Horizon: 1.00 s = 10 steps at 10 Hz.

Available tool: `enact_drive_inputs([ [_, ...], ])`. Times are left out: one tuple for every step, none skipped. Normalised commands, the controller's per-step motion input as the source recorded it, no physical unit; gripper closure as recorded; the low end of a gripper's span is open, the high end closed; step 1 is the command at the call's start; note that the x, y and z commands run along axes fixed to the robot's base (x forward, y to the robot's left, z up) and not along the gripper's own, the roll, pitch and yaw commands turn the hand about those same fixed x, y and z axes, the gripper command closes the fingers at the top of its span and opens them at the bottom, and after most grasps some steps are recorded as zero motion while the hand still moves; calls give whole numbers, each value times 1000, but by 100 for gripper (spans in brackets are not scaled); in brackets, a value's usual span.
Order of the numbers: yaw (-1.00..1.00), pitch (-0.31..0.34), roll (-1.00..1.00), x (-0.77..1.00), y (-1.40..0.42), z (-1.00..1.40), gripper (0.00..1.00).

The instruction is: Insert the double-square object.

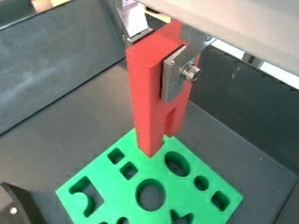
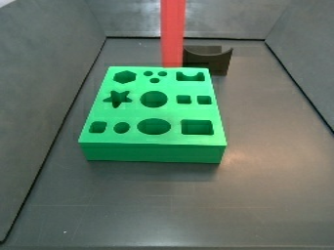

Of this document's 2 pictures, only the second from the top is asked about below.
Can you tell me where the red double-square peg object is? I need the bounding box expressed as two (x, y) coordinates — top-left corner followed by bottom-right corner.
(160, 0), (186, 67)

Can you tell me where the black arch-shaped foam piece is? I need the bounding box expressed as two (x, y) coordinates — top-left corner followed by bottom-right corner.
(183, 45), (234, 76)

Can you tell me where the green foam shape-sorter block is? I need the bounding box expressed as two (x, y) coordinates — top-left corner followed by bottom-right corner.
(79, 66), (227, 164)

